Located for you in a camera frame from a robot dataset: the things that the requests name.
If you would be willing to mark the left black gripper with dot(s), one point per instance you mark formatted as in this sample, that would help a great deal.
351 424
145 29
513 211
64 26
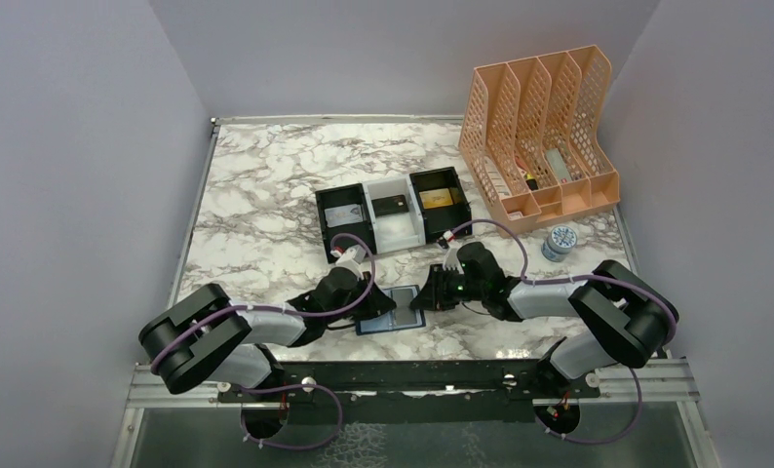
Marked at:
370 299

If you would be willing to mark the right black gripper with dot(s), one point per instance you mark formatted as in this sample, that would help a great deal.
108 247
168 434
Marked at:
437 291

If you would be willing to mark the navy blue card holder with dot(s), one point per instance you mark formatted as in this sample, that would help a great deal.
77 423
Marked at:
400 318

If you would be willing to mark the silver credit card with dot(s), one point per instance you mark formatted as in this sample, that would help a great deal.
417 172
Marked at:
344 215

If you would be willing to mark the black white three-compartment tray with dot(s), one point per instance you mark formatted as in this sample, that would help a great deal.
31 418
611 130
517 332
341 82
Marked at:
393 233

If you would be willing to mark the orange plastic file organizer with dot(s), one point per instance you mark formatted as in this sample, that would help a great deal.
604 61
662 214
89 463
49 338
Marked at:
519 109

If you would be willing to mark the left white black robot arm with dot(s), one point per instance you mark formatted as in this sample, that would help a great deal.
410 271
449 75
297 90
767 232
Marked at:
209 337

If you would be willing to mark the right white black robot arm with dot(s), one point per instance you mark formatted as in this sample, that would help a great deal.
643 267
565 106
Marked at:
626 320

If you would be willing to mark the gold credit card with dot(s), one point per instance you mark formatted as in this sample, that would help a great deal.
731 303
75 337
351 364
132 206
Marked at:
436 198

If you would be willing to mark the small white blue jar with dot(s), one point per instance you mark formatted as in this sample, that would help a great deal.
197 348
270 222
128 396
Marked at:
559 243

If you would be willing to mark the yellow black item in organizer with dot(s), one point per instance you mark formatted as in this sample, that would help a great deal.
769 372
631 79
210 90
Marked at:
531 181

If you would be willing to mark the grey box in organizer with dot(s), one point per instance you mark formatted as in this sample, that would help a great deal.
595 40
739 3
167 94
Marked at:
560 169

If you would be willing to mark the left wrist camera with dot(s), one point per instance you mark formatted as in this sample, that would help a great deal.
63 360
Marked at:
351 260

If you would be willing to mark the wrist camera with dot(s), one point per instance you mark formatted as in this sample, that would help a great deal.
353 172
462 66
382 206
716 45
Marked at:
451 261
351 260

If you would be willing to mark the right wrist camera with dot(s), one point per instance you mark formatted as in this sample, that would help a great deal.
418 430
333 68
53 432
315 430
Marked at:
451 261

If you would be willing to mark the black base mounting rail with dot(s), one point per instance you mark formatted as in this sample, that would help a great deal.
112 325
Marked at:
300 382

